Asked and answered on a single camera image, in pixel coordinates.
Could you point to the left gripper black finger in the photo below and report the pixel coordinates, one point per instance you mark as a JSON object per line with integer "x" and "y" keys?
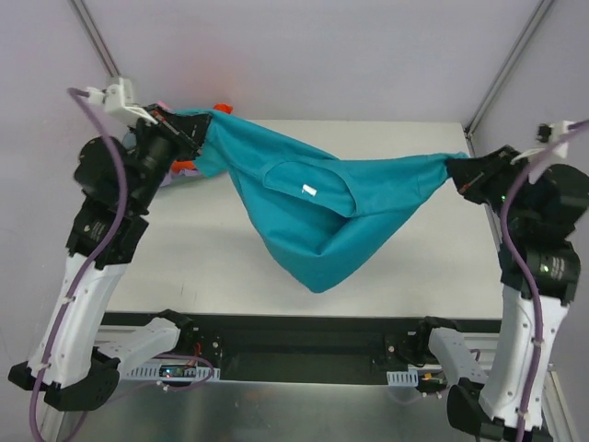
{"x": 192, "y": 125}
{"x": 190, "y": 147}

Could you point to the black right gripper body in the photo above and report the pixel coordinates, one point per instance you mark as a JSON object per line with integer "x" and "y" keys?
{"x": 481, "y": 172}

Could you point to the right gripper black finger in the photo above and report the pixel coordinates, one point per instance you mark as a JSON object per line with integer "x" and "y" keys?
{"x": 470, "y": 170}
{"x": 473, "y": 192}

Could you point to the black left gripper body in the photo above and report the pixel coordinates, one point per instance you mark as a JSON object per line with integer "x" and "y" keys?
{"x": 181, "y": 135}

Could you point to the teal t shirt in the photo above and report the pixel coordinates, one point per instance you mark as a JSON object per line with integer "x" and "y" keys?
{"x": 320, "y": 217}

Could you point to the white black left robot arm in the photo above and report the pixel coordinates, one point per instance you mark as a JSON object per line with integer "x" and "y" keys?
{"x": 68, "y": 370}

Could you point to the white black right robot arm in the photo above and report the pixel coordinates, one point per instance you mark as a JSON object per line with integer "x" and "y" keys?
{"x": 538, "y": 210}

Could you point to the orange t shirt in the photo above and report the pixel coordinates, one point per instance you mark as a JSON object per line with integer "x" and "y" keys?
{"x": 179, "y": 164}

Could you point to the lavender t shirt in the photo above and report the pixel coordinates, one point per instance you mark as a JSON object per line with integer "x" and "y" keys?
{"x": 180, "y": 175}

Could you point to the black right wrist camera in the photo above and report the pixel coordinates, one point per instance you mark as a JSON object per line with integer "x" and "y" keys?
{"x": 547, "y": 134}

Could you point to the aluminium left frame post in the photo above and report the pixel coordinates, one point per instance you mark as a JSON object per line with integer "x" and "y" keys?
{"x": 97, "y": 42}

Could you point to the aluminium frame post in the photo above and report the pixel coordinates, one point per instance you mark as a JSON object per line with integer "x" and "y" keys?
{"x": 509, "y": 64}
{"x": 97, "y": 42}

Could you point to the aluminium right frame post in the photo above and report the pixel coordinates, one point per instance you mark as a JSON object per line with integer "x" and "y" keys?
{"x": 509, "y": 64}

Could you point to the white slotted right cable duct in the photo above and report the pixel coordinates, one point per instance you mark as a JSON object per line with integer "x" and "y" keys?
{"x": 403, "y": 379}

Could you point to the white slotted cable duct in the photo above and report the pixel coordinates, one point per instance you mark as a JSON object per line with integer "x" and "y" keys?
{"x": 403, "y": 379}
{"x": 171, "y": 371}

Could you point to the white slotted left cable duct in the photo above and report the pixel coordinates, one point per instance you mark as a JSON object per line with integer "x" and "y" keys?
{"x": 171, "y": 371}

